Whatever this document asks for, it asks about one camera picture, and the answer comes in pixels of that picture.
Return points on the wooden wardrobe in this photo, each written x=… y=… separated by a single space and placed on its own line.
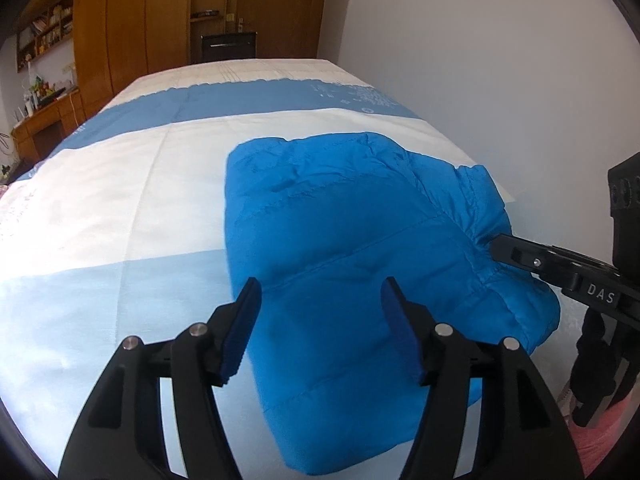
x=140 y=20

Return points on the person's pink clothing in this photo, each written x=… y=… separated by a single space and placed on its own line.
x=600 y=445

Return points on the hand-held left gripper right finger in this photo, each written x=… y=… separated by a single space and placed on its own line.
x=400 y=330

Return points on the blue and white bed sheet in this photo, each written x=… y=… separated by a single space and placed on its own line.
x=125 y=200

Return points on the blue puffer jacket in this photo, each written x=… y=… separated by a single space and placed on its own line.
x=350 y=240

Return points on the wooden bookshelf with books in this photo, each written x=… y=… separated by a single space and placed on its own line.
x=47 y=30

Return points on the person's right hand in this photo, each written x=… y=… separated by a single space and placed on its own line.
x=597 y=360

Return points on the wooden desk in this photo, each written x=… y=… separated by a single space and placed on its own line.
x=45 y=127

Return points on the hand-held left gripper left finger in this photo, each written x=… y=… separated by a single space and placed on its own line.
x=240 y=330

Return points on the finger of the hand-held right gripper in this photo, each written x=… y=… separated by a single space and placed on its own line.
x=535 y=260

